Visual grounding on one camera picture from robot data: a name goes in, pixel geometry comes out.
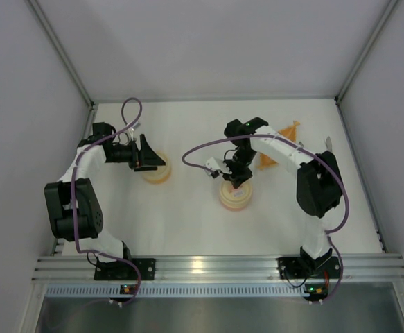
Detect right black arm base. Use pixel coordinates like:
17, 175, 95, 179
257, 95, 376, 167
277, 256, 342, 280

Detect right aluminium frame post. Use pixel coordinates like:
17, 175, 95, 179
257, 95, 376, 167
334, 0, 401, 105

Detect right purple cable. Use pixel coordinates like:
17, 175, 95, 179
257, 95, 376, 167
182, 135, 351, 305

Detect woven fish-shaped basket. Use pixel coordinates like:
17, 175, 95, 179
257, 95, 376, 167
252, 121, 300, 170

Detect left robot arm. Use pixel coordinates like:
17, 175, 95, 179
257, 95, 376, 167
44, 122, 167, 262

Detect aluminium frame post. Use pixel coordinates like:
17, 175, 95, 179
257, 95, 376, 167
25, 0, 95, 110
334, 0, 401, 105

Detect slotted grey cable duct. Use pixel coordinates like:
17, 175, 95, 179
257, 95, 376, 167
45, 283, 314, 298

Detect metal tongs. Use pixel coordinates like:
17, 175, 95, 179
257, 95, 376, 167
297, 135, 333, 153

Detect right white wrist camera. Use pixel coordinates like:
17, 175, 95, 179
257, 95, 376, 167
204, 157, 230, 178

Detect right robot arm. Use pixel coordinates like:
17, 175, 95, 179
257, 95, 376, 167
222, 117, 349, 272

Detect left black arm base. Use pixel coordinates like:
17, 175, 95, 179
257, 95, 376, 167
94, 258, 156, 281

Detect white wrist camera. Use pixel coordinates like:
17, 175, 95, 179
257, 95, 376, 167
204, 157, 230, 178
125, 121, 141, 140

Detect left aluminium frame post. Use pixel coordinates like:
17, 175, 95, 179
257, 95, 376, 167
25, 0, 95, 110

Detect aluminium front rail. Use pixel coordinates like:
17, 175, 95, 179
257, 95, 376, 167
31, 253, 404, 284

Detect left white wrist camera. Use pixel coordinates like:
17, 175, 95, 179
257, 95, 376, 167
125, 121, 141, 140

